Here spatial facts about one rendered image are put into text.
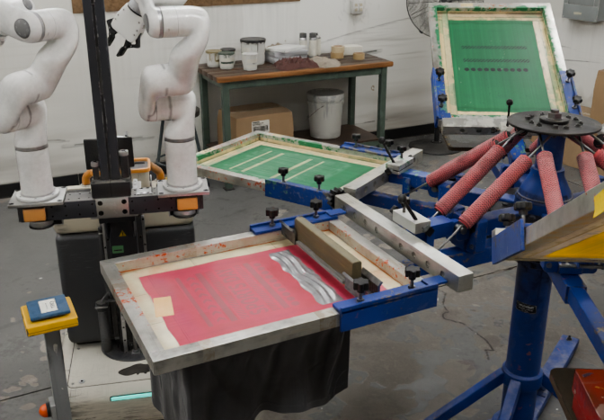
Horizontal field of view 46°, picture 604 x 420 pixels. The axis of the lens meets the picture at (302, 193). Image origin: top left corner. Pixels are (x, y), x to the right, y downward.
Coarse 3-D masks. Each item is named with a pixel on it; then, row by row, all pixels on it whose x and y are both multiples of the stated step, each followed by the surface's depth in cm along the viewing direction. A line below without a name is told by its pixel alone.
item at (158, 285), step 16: (240, 256) 222; (256, 256) 222; (304, 256) 222; (176, 272) 212; (192, 272) 212; (272, 272) 212; (144, 288) 203; (160, 288) 203; (176, 288) 203; (176, 304) 194
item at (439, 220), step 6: (438, 216) 230; (432, 222) 225; (438, 222) 225; (444, 222) 225; (450, 222) 225; (438, 228) 224; (444, 228) 225; (450, 228) 226; (414, 234) 220; (420, 234) 221; (438, 234) 225; (444, 234) 226; (450, 234) 227
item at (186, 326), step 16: (320, 272) 212; (288, 288) 203; (336, 288) 202; (384, 288) 202; (304, 304) 194; (320, 304) 194; (176, 320) 186; (192, 320) 186; (240, 320) 186; (256, 320) 186; (272, 320) 186; (176, 336) 179; (192, 336) 179; (208, 336) 179
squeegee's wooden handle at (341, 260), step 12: (300, 228) 221; (312, 228) 216; (300, 240) 223; (312, 240) 215; (324, 240) 208; (324, 252) 208; (336, 252) 202; (348, 252) 200; (336, 264) 203; (348, 264) 196; (360, 264) 195; (360, 276) 197
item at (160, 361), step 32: (320, 224) 238; (128, 256) 214; (160, 256) 216; (192, 256) 220; (384, 256) 214; (128, 288) 195; (128, 320) 183; (288, 320) 179; (320, 320) 180; (160, 352) 166; (192, 352) 166; (224, 352) 170
